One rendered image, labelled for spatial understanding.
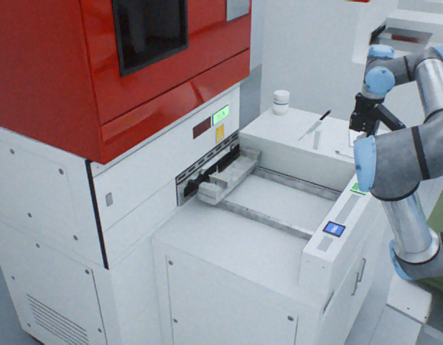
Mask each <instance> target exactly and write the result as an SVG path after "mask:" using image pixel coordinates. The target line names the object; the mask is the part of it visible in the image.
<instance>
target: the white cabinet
mask: <svg viewBox="0 0 443 345"><path fill-rule="evenodd" d="M386 219H388V217H386V214H385V211H384V209H383V206H382V204H381V201H379V203H378V206H377V207H376V209H375V211H374V214H373V215H372V217H371V219H370V221H369V223H368V224H367V226H366V227H365V229H364V231H363V234H362V236H361V237H360V239H359V241H358V243H357V244H356V245H355V248H354V250H353V252H352V254H351V255H350V258H348V260H347V262H346V264H345V266H344V267H343V270H342V272H341V273H340V275H339V276H338V278H337V280H336V282H335V284H334V286H333V288H332V290H331V292H330V293H329V295H328V296H327V299H326V301H325V302H324V304H323V306H322V309H320V311H319V312H318V311H316V310H314V309H311V308H308V306H306V305H303V304H301V303H298V302H296V301H294V300H290V299H288V298H285V296H283V295H280V294H278V293H275V292H273V291H270V290H268V289H266V288H263V287H262V286H260V285H257V284H256V283H253V282H250V281H248V280H245V279H243V278H241V277H240V276H238V275H234V274H233V273H230V272H228V271H225V270H222V269H221V268H220V267H216V266H215V265H213V264H210V263H207V262H205V261H202V260H201V259H200V258H197V257H194V256H192V255H191V254H187V253H185V252H182V251H180V250H178V249H176V248H174V247H172V246H169V245H167V244H165V243H162V242H160V241H159V240H157V239H154V238H152V237H151V240H152V248H153V255H154V270H155V278H156V285H157V300H158V307H159V314H160V322H161V330H162V344H163V345H344V343H345V340H346V338H347V336H348V334H349V331H350V329H351V328H352V326H353V323H354V321H355V319H356V316H357V314H358V311H359V310H360V308H361V306H362V304H363V301H364V300H365V297H366V294H367V292H368V290H370V286H371V284H372V281H373V274H374V271H375V267H376V262H377V257H378V254H379V252H380V248H381V242H382V238H383V232H384V229H385V225H386Z"/></svg>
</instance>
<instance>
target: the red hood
mask: <svg viewBox="0 0 443 345"><path fill-rule="evenodd" d="M251 10H252V0H0V127H3V128H5V129H10V130H12V131H14V132H17V133H20V134H23V135H26V137H29V138H33V139H36V140H38V141H41V142H44V143H47V144H50V145H53V147H56V148H59V149H62V150H65V151H68V152H71V153H74V154H76V155H80V157H84V158H86V159H88V160H92V161H94V162H97V163H100V164H102V165H106V164H107V163H109V162H110V161H112V160H114V159H116V158H117V157H119V155H122V154H123V153H125V152H127V151H129V150H130V149H132V148H134V147H135V146H136V145H138V144H139V143H141V142H143V141H145V140H146V139H148V138H149V137H150V136H151V135H154V134H156V133H157V132H159V131H161V130H163V129H164V128H165V127H167V126H168V125H170V124H172V123H174V122H176V121H177V120H178V119H179V118H182V117H183V116H185V115H186V114H188V113H190V112H192V111H194V109H196V108H197V107H198V106H201V105H203V104H204V103H206V102H208V101H209V100H210V99H212V98H214V97H215V96H218V95H219V94H221V93H222V92H224V90H226V89H229V88H230V87H231V86H234V85H235V84H237V83H239V81H241V80H243V79H244V78H247V77H248V76H249V75H250V57H251Z"/></svg>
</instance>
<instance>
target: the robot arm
mask: <svg viewBox="0 0 443 345"><path fill-rule="evenodd" d="M394 52H395V51H394V49H393V48H392V47H391V46H387V45H373V46H371V47H369V48H368V55H367V56H366V57H367V59H366V64H365V73H364V78H363V87H362V92H358V93H357V94H356V95H355V99H356V101H355V110H354V111H353V112H352V114H351V117H350V126H348V129H350V130H353V131H354V132H360V133H361V132H364V133H362V134H361V135H358V136H357V137H356V140H354V141H353V144H354V145H353V154H354V163H355V173H356V178H357V183H358V187H359V189H360V191H362V192H370V194H371V195H372V196H373V197H374V198H376V199H378V200H380V201H381V204H382V206H383V209H384V211H385V214H386V217H388V220H389V223H390V225H391V228H392V230H393V234H394V238H393V239H392V240H391V241H390V244H389V252H390V256H391V261H392V264H393V267H394V269H395V272H396V274H397V275H398V276H399V277H400V278H402V279H405V280H410V279H412V280H417V279H419V278H426V277H441V276H443V231H441V233H435V231H434V230H433V229H431V228H429V225H428V222H426V217H425V215H424V210H423V207H422V204H421V200H420V197H419V192H418V189H419V186H420V183H421V181H423V180H431V179H435V178H440V177H442V176H443V45H438V46H435V47H429V48H427V49H426V50H422V51H419V52H415V53H412V54H408V55H404V56H401V57H396V58H394ZM414 81H416V85H417V90H418V93H419V95H420V99H421V105H422V109H423V112H424V118H425V120H424V121H423V124H420V125H416V126H411V128H406V125H405V124H403V123H402V122H401V121H400V120H399V119H397V117H396V116H394V115H393V114H392V113H391V112H390V111H389V110H388V109H386V107H385V106H384V105H383V104H382V103H383V102H384V100H385V96H386V94H387V93H389V92H390V91H391V90H392V88H393V87H394V86H399V85H403V84H405V83H410V82H414ZM376 104H377V106H376ZM374 106H376V107H374ZM354 113H355V114H354ZM351 120H352V121H351ZM381 121H382V122H383V123H384V124H385V125H386V126H387V127H388V128H389V129H390V130H391V131H392V132H387V133H384V134H377V132H378V129H379V126H380V123H381ZM376 134H377V135H376Z"/></svg>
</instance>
